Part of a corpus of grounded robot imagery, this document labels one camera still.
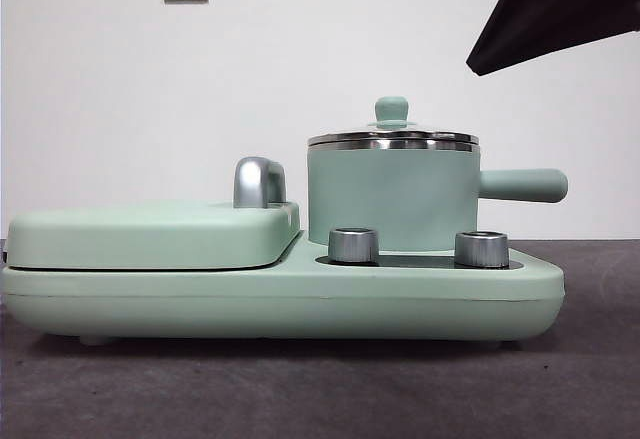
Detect green pot with handle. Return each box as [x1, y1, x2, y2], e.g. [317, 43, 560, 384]
[306, 139, 569, 253]

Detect silver cover handle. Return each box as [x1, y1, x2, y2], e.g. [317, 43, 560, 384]
[232, 156, 288, 209]

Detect silver control knob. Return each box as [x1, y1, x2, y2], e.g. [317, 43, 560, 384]
[327, 227, 380, 264]
[454, 230, 510, 267]

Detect glass lid with green knob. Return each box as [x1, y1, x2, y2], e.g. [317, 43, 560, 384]
[306, 95, 477, 146]

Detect green griddle cover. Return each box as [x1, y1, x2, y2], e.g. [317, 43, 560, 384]
[5, 199, 301, 270]

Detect green breakfast machine base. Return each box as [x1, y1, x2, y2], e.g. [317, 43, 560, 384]
[0, 252, 566, 348]

